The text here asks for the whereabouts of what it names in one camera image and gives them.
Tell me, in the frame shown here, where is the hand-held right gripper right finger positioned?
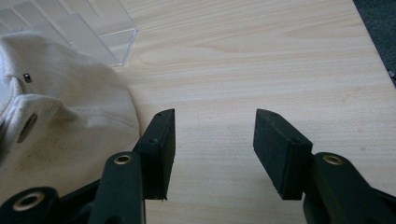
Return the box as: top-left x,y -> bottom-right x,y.
252,108 -> 396,224

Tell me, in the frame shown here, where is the cream canvas bag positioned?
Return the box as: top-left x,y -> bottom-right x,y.
0,30 -> 141,200

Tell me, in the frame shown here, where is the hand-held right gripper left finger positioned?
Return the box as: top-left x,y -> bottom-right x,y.
88,108 -> 177,224

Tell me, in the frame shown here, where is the clear acrylic box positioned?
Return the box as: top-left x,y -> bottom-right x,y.
0,0 -> 139,67

